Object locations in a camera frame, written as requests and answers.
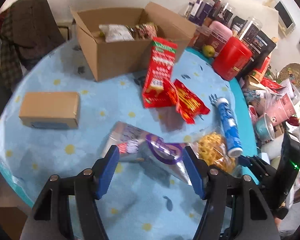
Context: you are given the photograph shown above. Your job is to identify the round woven mat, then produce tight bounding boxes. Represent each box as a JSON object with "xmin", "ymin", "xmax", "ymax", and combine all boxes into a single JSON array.
[{"xmin": 278, "ymin": 63, "xmax": 300, "ymax": 88}]

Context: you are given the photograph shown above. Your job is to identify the green plaid cloth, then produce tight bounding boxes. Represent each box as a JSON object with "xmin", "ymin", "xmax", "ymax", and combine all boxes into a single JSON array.
[{"xmin": 0, "ymin": 15, "xmax": 23, "ymax": 90}]

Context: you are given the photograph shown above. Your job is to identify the blue white tube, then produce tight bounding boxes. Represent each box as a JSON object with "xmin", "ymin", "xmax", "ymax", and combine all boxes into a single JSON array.
[{"xmin": 215, "ymin": 97, "xmax": 243, "ymax": 157}]

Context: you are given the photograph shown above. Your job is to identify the red yellow carton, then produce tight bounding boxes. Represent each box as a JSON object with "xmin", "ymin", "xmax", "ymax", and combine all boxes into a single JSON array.
[{"xmin": 252, "ymin": 56, "xmax": 271, "ymax": 80}]

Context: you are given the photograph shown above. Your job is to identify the clear nut jar dark label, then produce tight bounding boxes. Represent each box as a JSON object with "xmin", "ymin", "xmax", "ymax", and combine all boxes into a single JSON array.
[{"xmin": 240, "ymin": 16, "xmax": 263, "ymax": 44}]

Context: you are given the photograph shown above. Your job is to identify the white paper sheet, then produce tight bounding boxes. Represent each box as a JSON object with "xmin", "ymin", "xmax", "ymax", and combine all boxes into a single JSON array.
[{"xmin": 280, "ymin": 79, "xmax": 300, "ymax": 98}]

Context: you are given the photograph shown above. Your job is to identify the large cardboard box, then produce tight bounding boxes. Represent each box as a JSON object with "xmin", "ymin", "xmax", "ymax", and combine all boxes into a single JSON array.
[{"xmin": 70, "ymin": 2, "xmax": 197, "ymax": 82}]

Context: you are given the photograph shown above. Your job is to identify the red cracker packet green top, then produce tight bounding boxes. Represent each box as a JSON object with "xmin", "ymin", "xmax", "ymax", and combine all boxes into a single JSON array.
[{"xmin": 142, "ymin": 37, "xmax": 178, "ymax": 109}]

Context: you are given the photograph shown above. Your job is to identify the clear jar purple label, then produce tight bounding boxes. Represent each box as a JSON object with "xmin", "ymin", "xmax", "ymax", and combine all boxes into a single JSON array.
[{"xmin": 190, "ymin": 0, "xmax": 215, "ymax": 23}]

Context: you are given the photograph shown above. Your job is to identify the large black pouch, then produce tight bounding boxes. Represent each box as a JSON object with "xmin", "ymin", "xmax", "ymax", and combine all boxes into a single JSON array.
[{"xmin": 245, "ymin": 31, "xmax": 277, "ymax": 78}]

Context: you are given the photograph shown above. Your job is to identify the small black pouch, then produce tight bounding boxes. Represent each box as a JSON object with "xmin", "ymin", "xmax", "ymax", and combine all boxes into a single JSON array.
[{"xmin": 230, "ymin": 16, "xmax": 247, "ymax": 34}]

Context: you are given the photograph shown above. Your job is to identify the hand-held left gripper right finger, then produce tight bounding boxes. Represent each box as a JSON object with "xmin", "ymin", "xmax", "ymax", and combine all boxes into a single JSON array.
[{"xmin": 183, "ymin": 145, "xmax": 282, "ymax": 240}]

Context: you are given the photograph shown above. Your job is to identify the small closed cardboard box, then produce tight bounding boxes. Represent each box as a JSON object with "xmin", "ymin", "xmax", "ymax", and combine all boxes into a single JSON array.
[{"xmin": 18, "ymin": 92, "xmax": 81, "ymax": 130}]

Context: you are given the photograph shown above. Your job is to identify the red chips packet yellow print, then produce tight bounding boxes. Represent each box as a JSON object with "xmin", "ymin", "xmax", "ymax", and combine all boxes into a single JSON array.
[{"xmin": 164, "ymin": 79, "xmax": 211, "ymax": 125}]

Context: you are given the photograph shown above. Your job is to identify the green pear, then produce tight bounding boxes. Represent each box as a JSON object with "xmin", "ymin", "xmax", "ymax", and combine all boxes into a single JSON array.
[{"xmin": 202, "ymin": 44, "xmax": 214, "ymax": 57}]

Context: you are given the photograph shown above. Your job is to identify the purple silver snack packet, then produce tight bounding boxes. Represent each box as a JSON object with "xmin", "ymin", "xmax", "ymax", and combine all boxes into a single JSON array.
[{"xmin": 101, "ymin": 121, "xmax": 193, "ymax": 185}]

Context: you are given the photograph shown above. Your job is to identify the pink paper cup stack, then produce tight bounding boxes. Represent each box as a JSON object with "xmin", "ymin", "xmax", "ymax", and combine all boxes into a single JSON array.
[{"xmin": 264, "ymin": 92, "xmax": 300, "ymax": 128}]

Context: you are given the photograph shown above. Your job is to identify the red canister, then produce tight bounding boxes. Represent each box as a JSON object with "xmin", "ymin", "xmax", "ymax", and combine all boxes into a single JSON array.
[{"xmin": 212, "ymin": 36, "xmax": 253, "ymax": 81}]

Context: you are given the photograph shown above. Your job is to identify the clear packet yellow noodle snack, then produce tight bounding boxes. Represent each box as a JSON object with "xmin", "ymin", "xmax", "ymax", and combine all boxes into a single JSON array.
[{"xmin": 190, "ymin": 130, "xmax": 240, "ymax": 178}]

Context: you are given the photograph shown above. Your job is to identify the beige wall intercom panel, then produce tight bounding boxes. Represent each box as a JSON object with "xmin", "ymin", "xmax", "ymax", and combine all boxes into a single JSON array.
[{"xmin": 264, "ymin": 0, "xmax": 297, "ymax": 34}]

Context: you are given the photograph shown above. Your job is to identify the crumpled red packet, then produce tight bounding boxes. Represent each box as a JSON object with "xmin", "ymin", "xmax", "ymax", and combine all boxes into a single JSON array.
[{"xmin": 261, "ymin": 76, "xmax": 285, "ymax": 90}]

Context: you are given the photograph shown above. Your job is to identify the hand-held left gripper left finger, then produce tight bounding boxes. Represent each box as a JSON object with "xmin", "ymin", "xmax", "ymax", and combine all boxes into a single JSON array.
[{"xmin": 20, "ymin": 144, "xmax": 120, "ymax": 240}]

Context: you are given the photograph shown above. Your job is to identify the slim jar red-brown spice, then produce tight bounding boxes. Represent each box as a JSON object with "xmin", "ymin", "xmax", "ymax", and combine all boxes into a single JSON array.
[{"xmin": 194, "ymin": 26, "xmax": 210, "ymax": 50}]

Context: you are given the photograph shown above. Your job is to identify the pink canister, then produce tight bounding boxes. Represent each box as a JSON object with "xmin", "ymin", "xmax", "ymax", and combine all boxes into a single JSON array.
[{"xmin": 207, "ymin": 21, "xmax": 233, "ymax": 50}]

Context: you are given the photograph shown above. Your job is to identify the white foam board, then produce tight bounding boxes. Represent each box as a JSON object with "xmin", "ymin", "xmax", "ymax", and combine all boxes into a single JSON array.
[{"xmin": 230, "ymin": 0, "xmax": 280, "ymax": 45}]

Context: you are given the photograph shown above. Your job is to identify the clear jar black label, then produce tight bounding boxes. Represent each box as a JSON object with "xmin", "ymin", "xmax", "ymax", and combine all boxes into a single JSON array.
[{"xmin": 215, "ymin": 2, "xmax": 235, "ymax": 24}]

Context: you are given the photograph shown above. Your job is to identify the teal metal bowl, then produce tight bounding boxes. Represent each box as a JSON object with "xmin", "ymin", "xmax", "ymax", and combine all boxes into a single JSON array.
[{"xmin": 255, "ymin": 114, "xmax": 275, "ymax": 140}]

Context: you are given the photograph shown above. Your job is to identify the white patterned snack packet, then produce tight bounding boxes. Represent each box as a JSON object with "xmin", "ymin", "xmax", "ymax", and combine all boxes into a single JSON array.
[{"xmin": 99, "ymin": 24, "xmax": 135, "ymax": 42}]

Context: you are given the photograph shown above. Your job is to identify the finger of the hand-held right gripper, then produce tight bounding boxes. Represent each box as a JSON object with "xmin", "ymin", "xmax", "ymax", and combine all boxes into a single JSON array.
[{"xmin": 239, "ymin": 154, "xmax": 278, "ymax": 188}]

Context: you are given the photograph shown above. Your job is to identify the brown jacket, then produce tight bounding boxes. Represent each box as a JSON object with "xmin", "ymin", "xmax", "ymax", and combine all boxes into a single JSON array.
[{"xmin": 10, "ymin": 0, "xmax": 65, "ymax": 69}]

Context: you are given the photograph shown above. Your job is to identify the brown gold peanut packet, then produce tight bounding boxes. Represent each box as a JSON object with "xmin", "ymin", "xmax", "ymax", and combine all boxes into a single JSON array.
[{"xmin": 129, "ymin": 22, "xmax": 158, "ymax": 40}]

